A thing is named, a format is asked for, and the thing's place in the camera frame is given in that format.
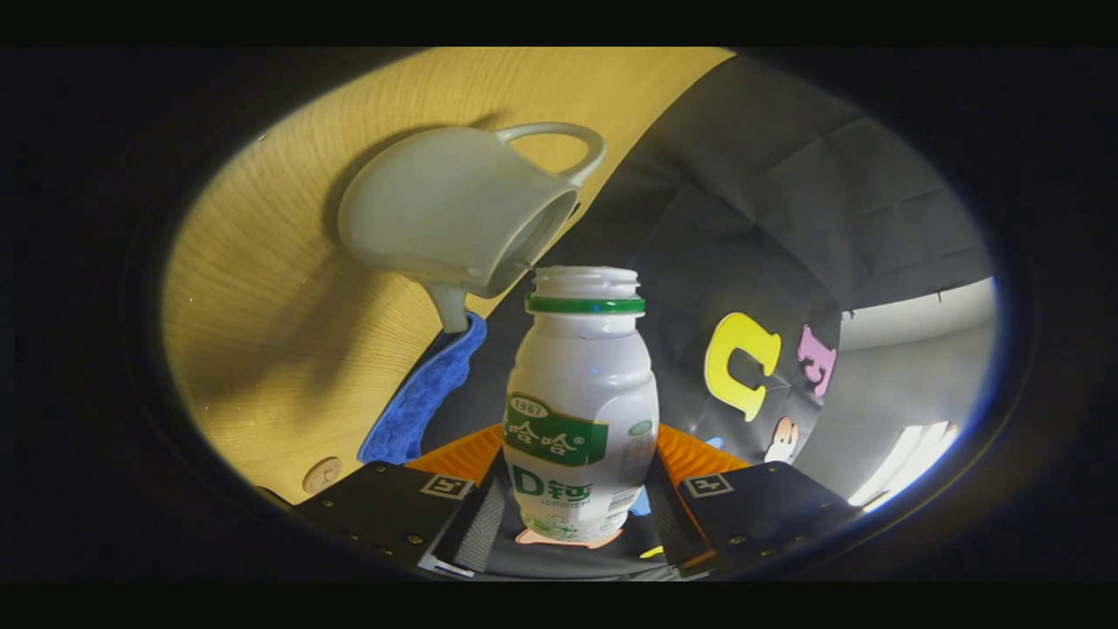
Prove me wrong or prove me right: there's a blue towel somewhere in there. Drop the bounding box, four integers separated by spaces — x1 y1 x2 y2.
357 312 488 465

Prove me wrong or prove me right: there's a white green-label water bottle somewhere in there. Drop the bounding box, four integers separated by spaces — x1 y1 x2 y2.
502 266 661 545

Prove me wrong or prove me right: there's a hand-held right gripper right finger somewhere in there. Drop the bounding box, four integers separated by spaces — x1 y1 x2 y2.
645 424 864 579

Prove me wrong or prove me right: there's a round wooden coaster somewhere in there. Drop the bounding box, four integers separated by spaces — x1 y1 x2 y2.
302 456 344 495

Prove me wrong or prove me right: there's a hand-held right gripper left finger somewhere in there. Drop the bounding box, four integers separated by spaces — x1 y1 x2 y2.
291 424 509 577

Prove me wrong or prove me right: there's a black backdrop cloth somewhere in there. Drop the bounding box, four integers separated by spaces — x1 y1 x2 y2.
419 52 997 582

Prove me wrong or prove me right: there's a white ceramic teacup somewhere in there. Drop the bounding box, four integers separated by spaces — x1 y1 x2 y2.
338 121 607 334

